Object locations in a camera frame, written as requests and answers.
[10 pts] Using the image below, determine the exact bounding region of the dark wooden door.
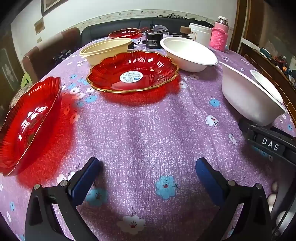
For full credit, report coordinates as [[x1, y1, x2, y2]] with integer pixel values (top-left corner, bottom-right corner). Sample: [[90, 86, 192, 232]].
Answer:
[[0, 46, 21, 93]]

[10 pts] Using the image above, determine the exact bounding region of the wooden door frame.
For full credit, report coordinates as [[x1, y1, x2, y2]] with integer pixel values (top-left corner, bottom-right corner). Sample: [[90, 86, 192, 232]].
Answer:
[[230, 0, 257, 55]]

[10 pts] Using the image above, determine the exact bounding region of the bottle in pink knitted sleeve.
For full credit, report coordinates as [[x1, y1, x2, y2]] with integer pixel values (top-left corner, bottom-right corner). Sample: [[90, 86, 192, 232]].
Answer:
[[209, 16, 230, 52]]

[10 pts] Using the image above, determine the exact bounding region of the brown chair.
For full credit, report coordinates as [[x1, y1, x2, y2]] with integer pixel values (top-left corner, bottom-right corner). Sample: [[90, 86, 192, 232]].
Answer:
[[22, 27, 81, 84]]

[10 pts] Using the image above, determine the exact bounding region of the yellow wall sticker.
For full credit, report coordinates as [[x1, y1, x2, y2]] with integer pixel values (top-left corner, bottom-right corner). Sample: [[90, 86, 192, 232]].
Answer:
[[34, 17, 45, 35]]

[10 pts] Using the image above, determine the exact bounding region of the black power cable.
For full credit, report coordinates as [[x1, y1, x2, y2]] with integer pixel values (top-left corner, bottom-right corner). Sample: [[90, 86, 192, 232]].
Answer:
[[127, 39, 147, 49]]

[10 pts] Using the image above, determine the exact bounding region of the white plastic jar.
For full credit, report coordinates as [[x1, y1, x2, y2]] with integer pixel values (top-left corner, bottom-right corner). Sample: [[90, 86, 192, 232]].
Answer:
[[189, 22, 213, 48]]

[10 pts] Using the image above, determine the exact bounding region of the dark jar with cork lid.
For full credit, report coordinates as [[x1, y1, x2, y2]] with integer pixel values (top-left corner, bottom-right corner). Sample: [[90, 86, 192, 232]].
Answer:
[[180, 26, 191, 39]]

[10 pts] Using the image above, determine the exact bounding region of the beige plastic bowl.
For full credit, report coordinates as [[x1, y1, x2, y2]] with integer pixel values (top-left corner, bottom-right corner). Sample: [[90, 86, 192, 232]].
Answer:
[[79, 38, 133, 66]]

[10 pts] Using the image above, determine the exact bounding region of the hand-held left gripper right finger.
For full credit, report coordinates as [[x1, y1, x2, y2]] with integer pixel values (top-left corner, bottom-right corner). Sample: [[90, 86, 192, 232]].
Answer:
[[195, 158, 273, 241]]

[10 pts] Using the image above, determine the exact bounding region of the black leather sofa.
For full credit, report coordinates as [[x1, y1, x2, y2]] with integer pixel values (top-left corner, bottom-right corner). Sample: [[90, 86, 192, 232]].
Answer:
[[82, 17, 215, 47]]

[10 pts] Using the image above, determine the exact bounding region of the framed wall painting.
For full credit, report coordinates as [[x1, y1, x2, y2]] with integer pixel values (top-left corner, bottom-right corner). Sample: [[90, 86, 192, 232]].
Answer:
[[41, 0, 70, 16]]

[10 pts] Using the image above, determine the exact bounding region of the white paper bowl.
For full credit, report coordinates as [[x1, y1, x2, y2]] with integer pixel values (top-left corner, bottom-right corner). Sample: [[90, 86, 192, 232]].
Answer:
[[218, 61, 287, 127], [250, 70, 284, 103], [160, 37, 218, 72]]

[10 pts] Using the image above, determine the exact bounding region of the red glass plate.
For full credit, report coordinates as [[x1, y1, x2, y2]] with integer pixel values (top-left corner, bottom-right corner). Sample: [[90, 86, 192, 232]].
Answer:
[[108, 28, 141, 39], [0, 76, 63, 176]]

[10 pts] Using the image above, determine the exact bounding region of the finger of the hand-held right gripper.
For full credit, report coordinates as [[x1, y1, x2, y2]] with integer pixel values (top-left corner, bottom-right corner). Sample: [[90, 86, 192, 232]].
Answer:
[[239, 119, 258, 140]]

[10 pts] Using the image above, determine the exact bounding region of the purple floral tablecloth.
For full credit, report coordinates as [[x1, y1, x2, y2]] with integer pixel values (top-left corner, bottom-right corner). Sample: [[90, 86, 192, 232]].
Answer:
[[0, 35, 296, 241]]

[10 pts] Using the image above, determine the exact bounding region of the red plate with white label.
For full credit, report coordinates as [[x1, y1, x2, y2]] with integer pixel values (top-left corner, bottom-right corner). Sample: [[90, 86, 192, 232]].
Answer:
[[87, 50, 180, 94]]

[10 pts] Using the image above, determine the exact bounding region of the floral seat cushion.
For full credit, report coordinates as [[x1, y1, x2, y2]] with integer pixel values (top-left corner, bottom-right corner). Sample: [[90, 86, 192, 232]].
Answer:
[[9, 83, 33, 109]]

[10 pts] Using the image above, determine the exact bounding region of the black power adapter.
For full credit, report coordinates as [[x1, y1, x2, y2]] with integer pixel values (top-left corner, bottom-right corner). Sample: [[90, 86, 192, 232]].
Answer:
[[145, 32, 163, 49]]

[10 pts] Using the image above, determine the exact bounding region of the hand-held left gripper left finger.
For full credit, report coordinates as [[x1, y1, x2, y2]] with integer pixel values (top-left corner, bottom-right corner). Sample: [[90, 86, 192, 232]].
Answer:
[[25, 157, 104, 241]]

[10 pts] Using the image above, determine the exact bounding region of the pile of small gadgets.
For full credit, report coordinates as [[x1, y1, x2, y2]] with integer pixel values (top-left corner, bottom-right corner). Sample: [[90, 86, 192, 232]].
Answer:
[[260, 46, 296, 81]]

